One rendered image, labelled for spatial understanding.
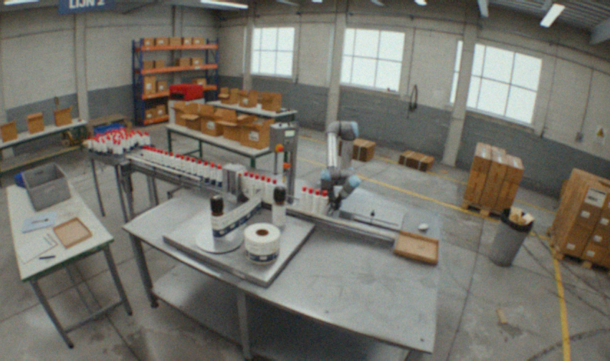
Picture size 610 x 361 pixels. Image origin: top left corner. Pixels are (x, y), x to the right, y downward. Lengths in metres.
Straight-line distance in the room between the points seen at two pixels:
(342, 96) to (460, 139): 3.17
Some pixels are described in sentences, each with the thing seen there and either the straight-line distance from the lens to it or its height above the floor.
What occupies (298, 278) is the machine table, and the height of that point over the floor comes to 0.83.
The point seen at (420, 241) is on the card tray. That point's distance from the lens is 2.23.
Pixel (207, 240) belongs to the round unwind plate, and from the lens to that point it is 1.91.
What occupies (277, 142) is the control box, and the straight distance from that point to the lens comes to 2.13.
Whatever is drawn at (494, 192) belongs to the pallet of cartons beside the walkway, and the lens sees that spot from 4.99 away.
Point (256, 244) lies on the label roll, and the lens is 1.65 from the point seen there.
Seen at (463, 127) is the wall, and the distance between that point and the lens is 7.07.
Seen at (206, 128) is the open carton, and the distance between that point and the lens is 4.57.
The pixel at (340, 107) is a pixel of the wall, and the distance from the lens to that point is 7.99.
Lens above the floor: 1.98
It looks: 23 degrees down
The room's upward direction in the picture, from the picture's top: 4 degrees clockwise
